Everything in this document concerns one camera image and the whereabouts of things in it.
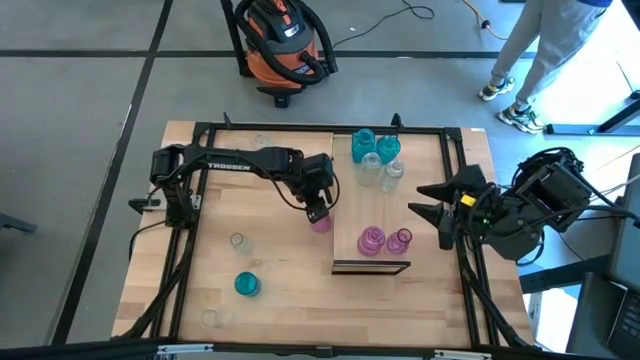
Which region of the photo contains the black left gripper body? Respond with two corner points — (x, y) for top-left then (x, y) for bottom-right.
(294, 152), (335, 204)

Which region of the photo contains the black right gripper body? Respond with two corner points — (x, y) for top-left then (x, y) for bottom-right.
(452, 189), (506, 246)

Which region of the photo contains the pink tall diamond-cut vase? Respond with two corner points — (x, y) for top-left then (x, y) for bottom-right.
(310, 213), (334, 235)

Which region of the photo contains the wooden shelf black metal frame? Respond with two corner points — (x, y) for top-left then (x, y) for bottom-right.
(330, 130), (412, 276)

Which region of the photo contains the pink small bulbous vase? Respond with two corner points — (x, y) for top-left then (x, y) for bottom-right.
(385, 227), (414, 256)

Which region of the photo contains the clear fluted glass vase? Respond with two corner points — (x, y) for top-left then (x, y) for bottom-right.
(355, 152), (384, 189)

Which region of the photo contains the pink wide glass vase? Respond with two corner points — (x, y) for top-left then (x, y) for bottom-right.
(356, 225), (387, 258)

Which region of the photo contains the teal textured glass vase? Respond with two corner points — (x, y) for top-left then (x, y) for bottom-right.
(351, 127), (377, 164)
(233, 271), (262, 298)

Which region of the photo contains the teal shouldered glass vase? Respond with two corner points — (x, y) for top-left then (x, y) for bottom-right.
(375, 134), (403, 166)

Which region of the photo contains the clear swirl bulbous glass vase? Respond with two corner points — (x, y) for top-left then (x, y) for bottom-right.
(229, 231), (255, 258)

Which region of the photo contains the orange black shop vacuum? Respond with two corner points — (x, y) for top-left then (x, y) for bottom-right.
(233, 0), (339, 109)

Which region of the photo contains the grey desk foot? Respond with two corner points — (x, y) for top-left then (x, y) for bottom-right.
(544, 89), (640, 136)
(0, 212), (39, 235)

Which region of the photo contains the grey monitor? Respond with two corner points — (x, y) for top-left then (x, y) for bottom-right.
(607, 152), (640, 291)

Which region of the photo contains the black stand leg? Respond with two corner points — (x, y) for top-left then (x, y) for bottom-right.
(219, 0), (254, 79)

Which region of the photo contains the black side clamp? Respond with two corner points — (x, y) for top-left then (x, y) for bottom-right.
(127, 192), (169, 216)

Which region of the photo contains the person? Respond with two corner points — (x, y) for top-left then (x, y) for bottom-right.
(477, 0), (619, 135)

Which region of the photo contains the black keyboard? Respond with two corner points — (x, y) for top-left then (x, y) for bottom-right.
(607, 289), (640, 359)

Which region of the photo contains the black cable bundle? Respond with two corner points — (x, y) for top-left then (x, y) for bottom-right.
(514, 234), (586, 269)

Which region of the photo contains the silver mounting bracket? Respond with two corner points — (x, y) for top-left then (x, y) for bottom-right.
(433, 349), (494, 360)
(157, 343), (214, 356)

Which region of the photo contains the black floor cable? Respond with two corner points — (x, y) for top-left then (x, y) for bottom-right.
(331, 0), (435, 50)

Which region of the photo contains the tan floor cable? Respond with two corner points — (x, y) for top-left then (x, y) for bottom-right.
(459, 0), (501, 42)

